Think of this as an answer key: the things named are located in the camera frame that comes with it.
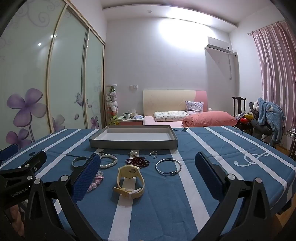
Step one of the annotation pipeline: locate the curtain rod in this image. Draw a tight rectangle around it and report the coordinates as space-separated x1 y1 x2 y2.
247 20 287 35

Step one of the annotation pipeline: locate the red yellow toy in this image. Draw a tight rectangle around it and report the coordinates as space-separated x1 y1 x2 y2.
239 113 252 124

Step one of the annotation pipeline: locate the clear tube of plush toys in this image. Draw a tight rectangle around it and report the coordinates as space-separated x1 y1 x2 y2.
106 85 119 126

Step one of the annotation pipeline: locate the bed with cream pink headboard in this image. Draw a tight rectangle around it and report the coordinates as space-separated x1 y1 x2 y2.
143 90 237 128

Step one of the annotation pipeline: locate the white air conditioner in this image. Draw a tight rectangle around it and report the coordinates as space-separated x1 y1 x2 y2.
206 37 232 53

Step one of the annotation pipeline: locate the wardrobe with purple flower doors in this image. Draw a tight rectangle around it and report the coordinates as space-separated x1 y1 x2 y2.
0 0 105 149

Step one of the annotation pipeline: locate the purple pillow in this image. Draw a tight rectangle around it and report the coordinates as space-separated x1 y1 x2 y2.
185 101 204 114

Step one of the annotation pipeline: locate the pink quilt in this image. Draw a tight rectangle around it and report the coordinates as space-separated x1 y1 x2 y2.
181 111 237 128

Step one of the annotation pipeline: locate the dark red bead bracelet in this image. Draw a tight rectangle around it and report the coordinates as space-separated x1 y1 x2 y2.
125 156 151 167

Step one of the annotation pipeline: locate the yellow amber bangle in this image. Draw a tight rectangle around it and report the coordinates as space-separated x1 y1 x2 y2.
113 164 146 199

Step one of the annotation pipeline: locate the white printed pillow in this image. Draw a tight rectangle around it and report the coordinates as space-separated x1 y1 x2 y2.
154 111 189 122

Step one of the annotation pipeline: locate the silver bangle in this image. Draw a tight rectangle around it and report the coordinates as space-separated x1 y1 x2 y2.
155 159 182 177

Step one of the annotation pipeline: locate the grey cardboard tray box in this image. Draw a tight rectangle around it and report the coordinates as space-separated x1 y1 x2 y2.
89 125 178 150

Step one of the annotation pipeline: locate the blue clothes pile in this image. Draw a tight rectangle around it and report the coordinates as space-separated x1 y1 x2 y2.
249 102 286 142

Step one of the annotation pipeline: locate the white pearl bracelet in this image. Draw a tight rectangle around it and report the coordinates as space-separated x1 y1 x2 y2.
99 153 118 169

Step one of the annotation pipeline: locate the grey metal cuff bracelet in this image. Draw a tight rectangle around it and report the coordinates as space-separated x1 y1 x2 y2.
72 156 89 169

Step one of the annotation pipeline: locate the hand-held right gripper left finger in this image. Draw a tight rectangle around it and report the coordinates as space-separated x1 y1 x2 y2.
24 152 102 241

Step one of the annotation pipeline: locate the dark wooden chair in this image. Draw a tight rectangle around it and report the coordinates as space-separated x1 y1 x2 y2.
232 96 253 135

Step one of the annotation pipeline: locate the person's left hand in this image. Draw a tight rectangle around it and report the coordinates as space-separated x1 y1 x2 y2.
8 204 25 235

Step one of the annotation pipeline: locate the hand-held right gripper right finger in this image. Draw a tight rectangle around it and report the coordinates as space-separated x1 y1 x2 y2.
195 151 273 241

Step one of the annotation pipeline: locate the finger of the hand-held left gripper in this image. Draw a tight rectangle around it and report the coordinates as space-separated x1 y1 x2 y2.
0 144 18 162
0 150 47 180

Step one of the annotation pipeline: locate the pink white nightstand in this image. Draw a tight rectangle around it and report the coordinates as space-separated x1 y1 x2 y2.
119 116 145 126

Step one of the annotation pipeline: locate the blue plush garment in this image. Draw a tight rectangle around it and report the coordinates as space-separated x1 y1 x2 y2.
257 97 286 146

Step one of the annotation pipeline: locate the pink curtain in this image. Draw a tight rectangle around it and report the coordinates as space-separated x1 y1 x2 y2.
252 21 296 160

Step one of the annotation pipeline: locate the pink bead bracelet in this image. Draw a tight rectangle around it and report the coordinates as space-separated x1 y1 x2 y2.
89 170 105 193

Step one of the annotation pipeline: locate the blue white striped tablecloth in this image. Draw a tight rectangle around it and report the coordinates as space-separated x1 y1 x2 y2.
0 126 296 241

